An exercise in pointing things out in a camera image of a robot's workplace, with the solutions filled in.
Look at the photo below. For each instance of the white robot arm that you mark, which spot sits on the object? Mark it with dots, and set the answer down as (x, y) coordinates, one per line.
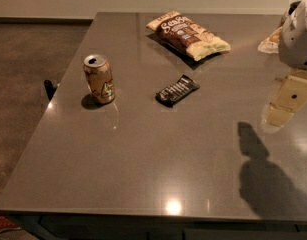
(289, 41)

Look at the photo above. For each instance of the black object beside table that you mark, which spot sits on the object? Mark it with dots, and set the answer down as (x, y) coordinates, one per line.
(50, 89)

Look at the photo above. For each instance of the black candy bar wrapper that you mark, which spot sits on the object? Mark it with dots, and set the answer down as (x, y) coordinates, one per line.
(172, 94)

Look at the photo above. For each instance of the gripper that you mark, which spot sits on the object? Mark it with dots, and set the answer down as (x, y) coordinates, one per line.
(297, 43)

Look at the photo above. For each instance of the white packet behind arm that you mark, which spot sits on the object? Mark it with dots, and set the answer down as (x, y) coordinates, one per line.
(271, 44)

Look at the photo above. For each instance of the orange soda can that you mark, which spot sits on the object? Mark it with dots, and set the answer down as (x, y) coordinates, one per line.
(99, 78)

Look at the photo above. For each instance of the chips bag brown and cream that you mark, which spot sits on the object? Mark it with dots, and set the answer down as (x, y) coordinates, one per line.
(186, 36)

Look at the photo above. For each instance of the red patterned rug corner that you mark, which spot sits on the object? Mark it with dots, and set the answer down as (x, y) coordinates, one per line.
(6, 224)

